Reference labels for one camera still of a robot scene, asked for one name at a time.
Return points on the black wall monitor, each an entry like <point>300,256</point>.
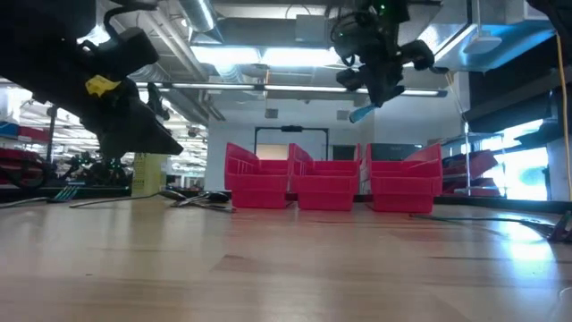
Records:
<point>344,152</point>
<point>393,151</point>

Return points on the round silver ceiling duct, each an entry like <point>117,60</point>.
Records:
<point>201,13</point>

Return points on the white ceiling unit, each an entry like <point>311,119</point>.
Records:
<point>482,44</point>

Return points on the spray bottle with black trigger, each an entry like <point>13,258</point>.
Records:
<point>149,176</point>

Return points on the black doorway frame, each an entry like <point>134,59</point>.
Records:
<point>290,129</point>

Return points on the red plastic storage bin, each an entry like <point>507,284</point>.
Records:
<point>404,185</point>
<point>326,183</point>
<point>257,183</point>

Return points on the dark iridescent spoon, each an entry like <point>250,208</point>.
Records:
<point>219,197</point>
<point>200,196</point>

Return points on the bright window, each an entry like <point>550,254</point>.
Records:
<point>523,174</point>

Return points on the red storage rack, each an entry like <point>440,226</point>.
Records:
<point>18,134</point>

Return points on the large silver ventilation duct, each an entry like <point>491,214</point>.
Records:
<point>170,44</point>

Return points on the square wall vent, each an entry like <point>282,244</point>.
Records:
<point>271,113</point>
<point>342,115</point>

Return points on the iridescent fork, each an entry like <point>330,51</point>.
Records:
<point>558,233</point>
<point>67,194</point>

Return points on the metal shelf with red bins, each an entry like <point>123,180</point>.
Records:
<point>473,163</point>

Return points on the black background rig frame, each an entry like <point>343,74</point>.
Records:
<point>51,134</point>

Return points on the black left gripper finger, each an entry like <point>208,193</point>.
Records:
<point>138,134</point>

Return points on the fluorescent ceiling light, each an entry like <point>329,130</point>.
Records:
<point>268,57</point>

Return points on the long ceiling light bar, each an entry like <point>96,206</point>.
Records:
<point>290,88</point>

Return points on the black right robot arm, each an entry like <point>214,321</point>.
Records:
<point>558,13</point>

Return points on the background workbench with equipment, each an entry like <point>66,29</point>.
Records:
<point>98,179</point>

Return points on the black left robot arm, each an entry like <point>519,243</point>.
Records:
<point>36,22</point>

